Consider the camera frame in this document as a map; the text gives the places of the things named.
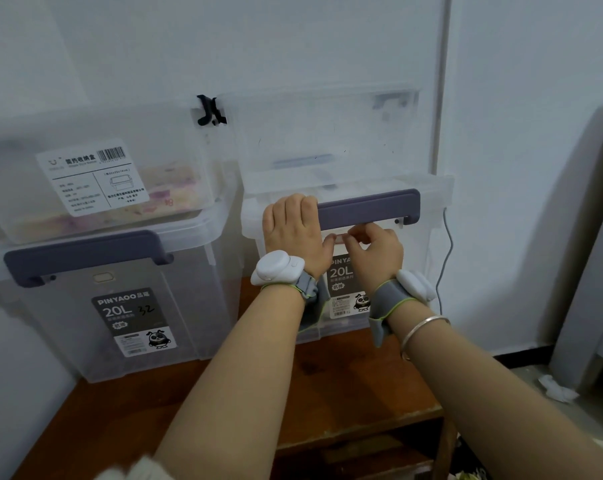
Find purple box handle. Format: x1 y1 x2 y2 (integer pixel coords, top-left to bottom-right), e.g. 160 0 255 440
3 229 175 288
317 189 422 231

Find silver bracelet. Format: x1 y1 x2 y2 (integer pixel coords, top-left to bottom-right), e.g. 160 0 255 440
400 315 451 361

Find person's right hand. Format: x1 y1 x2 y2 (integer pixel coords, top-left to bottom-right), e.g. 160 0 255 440
341 223 405 295

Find white fuzzy cloth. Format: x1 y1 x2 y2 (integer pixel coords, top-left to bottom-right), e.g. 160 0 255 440
94 454 178 480

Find person's left hand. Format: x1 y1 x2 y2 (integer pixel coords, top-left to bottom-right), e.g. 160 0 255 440
262 194 338 280

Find pink and yellow contents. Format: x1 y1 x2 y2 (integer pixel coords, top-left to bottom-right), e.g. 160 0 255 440
11 164 202 235

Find small clear box with label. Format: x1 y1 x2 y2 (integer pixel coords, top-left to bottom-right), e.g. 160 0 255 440
0 101 238 246

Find small empty clear box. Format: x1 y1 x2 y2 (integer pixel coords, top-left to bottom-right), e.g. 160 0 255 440
215 86 434 198

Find grey wrist strap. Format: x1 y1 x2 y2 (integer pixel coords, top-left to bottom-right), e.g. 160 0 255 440
368 281 420 348
261 272 330 334

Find grey cable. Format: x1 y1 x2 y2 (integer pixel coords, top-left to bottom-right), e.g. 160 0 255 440
433 207 455 316

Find black wall hook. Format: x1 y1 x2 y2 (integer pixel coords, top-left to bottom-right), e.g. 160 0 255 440
196 94 228 127

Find white wrist tracker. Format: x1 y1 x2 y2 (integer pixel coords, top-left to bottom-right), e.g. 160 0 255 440
250 250 305 287
396 269 438 304

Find white wall conduit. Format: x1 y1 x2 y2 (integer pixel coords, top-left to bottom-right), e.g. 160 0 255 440
430 0 455 176

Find person's right forearm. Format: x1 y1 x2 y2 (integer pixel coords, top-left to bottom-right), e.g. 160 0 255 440
384 302 603 480

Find crumpled white tissue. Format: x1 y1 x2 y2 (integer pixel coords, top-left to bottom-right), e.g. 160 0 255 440
538 374 581 405

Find large clear storage box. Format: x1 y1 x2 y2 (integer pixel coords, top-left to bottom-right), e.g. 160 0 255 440
240 174 456 346
0 192 243 384

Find person's left forearm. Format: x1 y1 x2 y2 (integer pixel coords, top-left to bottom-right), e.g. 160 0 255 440
151 287 310 480

